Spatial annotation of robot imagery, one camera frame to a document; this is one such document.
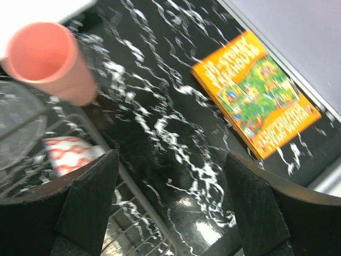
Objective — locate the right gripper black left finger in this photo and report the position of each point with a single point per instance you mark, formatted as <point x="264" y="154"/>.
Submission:
<point x="67" y="216"/>

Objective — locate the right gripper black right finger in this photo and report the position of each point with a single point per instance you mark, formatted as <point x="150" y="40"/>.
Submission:
<point x="278" y="217"/>

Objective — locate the blue geometric patterned bowl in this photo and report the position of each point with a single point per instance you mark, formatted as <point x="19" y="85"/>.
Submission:
<point x="69" y="153"/>

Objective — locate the orange treehouse book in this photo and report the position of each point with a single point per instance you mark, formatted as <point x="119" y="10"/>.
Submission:
<point x="260" y="101"/>

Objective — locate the clear glass bowl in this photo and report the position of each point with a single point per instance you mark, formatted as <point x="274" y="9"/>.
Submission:
<point x="18" y="122"/>

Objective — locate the pink plastic cup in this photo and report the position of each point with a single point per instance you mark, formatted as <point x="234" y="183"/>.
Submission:
<point x="46" y="56"/>

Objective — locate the white dry-erase board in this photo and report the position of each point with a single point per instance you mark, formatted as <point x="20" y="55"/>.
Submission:
<point x="16" y="14"/>

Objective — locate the black wire dish rack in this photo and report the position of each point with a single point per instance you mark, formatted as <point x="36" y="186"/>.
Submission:
<point x="132" y="223"/>

